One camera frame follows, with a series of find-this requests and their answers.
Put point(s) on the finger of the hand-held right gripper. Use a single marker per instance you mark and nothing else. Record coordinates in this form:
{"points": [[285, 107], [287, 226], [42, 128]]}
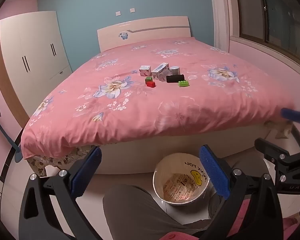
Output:
{"points": [[293, 115], [272, 152]]}

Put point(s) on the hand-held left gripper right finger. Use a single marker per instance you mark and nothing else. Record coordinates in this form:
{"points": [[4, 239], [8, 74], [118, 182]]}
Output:
{"points": [[214, 173]]}

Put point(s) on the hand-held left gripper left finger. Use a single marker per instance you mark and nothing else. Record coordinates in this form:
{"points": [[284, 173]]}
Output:
{"points": [[86, 173]]}

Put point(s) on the white printed waste bin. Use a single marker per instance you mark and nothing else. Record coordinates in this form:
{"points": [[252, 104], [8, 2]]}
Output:
{"points": [[175, 190]]}

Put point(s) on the green toy brick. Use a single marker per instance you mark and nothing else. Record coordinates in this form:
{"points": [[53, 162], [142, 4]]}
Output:
{"points": [[184, 83]]}

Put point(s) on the black oblong block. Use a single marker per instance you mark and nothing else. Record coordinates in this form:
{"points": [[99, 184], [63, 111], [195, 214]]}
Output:
{"points": [[175, 78]]}

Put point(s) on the red toy brick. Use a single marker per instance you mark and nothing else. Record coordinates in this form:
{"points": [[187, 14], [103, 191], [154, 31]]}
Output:
{"points": [[151, 84]]}

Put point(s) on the clear plastic cup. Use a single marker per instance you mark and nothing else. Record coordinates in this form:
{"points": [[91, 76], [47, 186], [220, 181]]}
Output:
{"points": [[162, 77]]}

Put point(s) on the white yogurt cup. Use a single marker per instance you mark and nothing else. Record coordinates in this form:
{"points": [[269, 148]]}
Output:
{"points": [[175, 70]]}

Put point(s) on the dark green toy cube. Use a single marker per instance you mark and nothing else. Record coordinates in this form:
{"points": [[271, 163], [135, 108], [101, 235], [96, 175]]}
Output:
{"points": [[148, 79]]}

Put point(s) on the floral bed sheet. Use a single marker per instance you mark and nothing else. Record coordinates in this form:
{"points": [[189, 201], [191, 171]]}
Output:
{"points": [[40, 162]]}

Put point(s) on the person's left grey trouser leg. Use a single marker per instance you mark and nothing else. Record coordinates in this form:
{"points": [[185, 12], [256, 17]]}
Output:
{"points": [[135, 210]]}

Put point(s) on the pink fluffy clothing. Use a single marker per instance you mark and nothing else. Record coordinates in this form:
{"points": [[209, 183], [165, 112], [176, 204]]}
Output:
{"points": [[173, 237]]}

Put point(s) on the bed with pink floral cover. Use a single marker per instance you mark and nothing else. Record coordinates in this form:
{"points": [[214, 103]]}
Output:
{"points": [[165, 110]]}

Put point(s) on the window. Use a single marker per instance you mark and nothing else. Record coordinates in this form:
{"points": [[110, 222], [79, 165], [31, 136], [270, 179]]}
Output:
{"points": [[277, 17]]}

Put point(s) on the white blue milk carton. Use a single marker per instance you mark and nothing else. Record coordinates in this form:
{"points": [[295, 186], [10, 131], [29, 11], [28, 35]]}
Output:
{"points": [[160, 68]]}

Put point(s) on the small white red box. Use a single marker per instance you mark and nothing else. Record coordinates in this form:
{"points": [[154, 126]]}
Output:
{"points": [[145, 70]]}

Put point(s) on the white wardrobe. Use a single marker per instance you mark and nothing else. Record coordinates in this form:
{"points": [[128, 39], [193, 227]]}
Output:
{"points": [[35, 55]]}

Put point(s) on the white bed headboard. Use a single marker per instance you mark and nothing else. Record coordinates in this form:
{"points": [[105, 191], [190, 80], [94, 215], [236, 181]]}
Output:
{"points": [[145, 33]]}

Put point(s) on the white bed frame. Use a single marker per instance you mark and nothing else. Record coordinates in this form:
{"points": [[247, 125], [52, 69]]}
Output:
{"points": [[145, 155]]}

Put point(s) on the white wall moulding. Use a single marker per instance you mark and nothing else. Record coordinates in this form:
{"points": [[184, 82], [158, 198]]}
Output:
{"points": [[220, 12]]}

